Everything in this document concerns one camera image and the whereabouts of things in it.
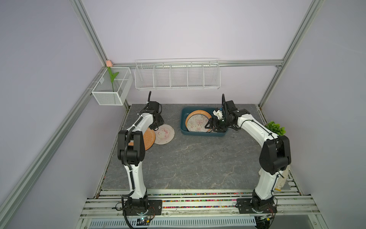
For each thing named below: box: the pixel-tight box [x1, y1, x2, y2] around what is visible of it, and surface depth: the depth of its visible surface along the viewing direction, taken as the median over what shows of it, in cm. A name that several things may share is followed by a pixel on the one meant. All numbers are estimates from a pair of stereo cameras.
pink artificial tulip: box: [105, 59, 120, 93], surface depth 92 cm
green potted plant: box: [264, 120, 290, 141], surface depth 88 cm
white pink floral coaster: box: [186, 114, 211, 133], surface depth 107 cm
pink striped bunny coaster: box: [154, 124, 175, 146], surface depth 104 cm
